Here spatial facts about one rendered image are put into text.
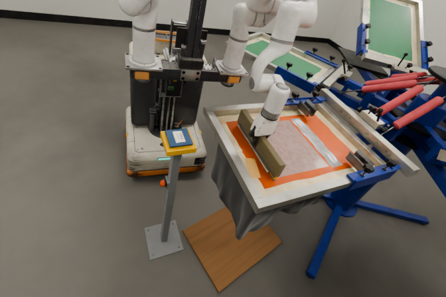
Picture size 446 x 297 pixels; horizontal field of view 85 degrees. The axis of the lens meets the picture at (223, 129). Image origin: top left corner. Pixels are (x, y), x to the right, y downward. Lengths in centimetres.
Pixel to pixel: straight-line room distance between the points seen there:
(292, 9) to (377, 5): 204
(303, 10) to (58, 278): 181
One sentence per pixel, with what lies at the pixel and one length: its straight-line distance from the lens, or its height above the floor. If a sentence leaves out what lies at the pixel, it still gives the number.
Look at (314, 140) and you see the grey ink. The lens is 136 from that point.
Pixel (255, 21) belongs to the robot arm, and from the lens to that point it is 123.
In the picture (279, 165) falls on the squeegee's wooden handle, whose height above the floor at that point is 105.
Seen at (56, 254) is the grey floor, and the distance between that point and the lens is 192.
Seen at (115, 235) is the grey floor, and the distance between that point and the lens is 190.
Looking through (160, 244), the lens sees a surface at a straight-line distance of 185.
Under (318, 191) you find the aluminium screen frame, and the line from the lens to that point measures 107.
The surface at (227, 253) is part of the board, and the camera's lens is 188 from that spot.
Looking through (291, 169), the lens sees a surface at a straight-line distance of 113.
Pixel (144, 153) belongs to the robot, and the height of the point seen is 28.
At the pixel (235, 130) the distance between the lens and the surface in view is 120.
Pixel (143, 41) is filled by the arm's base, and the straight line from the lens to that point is 114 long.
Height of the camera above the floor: 170
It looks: 39 degrees down
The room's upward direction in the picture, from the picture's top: 17 degrees clockwise
